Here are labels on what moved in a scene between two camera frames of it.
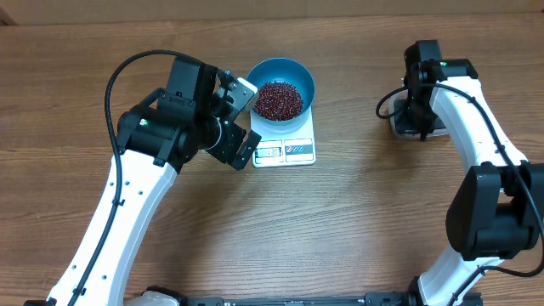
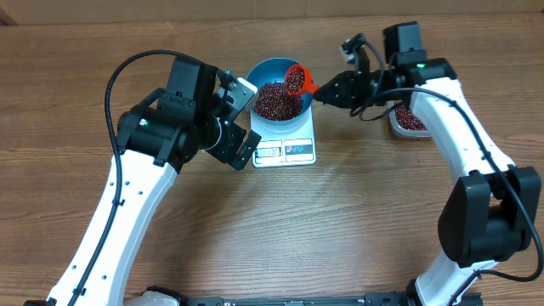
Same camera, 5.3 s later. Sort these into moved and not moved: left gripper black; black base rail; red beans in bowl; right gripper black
Moved: right gripper black
Not moved: black base rail; left gripper black; red beans in bowl
